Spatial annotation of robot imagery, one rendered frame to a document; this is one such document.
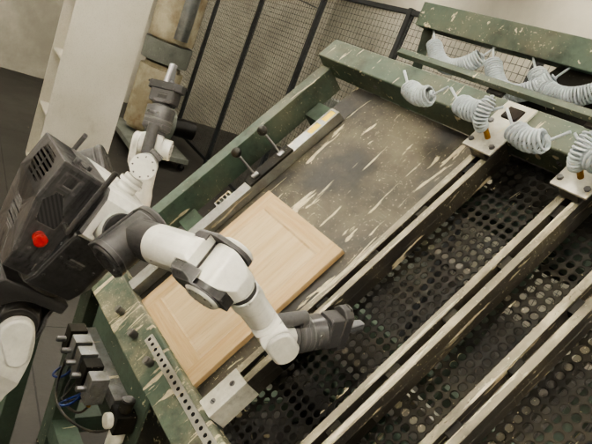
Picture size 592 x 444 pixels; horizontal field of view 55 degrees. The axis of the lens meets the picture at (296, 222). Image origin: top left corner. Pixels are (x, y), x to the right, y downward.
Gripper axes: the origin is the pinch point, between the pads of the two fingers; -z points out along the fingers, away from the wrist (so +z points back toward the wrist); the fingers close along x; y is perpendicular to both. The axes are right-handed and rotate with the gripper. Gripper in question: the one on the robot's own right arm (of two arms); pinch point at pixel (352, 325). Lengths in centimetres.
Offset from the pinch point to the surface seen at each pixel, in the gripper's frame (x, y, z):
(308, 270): -0.3, 27.6, -4.9
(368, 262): 11.8, 10.2, -9.3
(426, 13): 77, 99, -91
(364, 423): -11.0, -20.4, 8.6
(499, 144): 48, 7, -39
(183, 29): -1, 574, -190
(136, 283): -30, 74, 27
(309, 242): 4.4, 36.0, -9.5
